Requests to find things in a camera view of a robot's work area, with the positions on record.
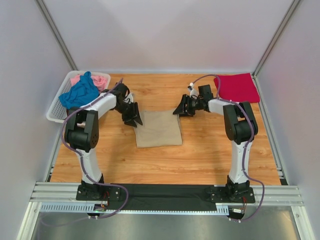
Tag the left aluminium frame post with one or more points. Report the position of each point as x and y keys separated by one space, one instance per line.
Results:
x=56 y=33

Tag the right aluminium frame post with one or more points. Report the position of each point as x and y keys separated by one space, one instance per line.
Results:
x=277 y=35

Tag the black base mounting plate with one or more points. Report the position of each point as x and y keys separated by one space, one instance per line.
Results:
x=114 y=197

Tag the aluminium frame post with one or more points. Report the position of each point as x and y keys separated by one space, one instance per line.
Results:
x=277 y=35
x=56 y=33

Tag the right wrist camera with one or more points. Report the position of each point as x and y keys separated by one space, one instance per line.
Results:
x=193 y=93

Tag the pink crumpled t shirt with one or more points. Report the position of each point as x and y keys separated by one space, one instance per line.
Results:
x=99 y=81

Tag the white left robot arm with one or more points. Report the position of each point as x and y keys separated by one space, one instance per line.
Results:
x=81 y=127

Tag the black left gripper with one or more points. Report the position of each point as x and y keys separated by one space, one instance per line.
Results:
x=130 y=114

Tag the white plastic laundry basket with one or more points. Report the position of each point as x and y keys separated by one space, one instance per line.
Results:
x=57 y=113

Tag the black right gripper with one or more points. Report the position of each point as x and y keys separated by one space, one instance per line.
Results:
x=186 y=105

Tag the folded red t shirt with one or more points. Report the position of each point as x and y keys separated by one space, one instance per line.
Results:
x=237 y=88

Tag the blue crumpled t shirt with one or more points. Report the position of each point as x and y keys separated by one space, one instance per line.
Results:
x=82 y=92

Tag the grey slotted cable duct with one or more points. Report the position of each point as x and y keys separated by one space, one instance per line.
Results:
x=94 y=208

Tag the beige t shirt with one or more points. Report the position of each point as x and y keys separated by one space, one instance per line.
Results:
x=158 y=129

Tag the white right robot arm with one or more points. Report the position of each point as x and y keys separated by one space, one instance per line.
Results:
x=239 y=123

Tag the aluminium frame rail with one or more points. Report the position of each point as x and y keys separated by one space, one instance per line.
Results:
x=270 y=195

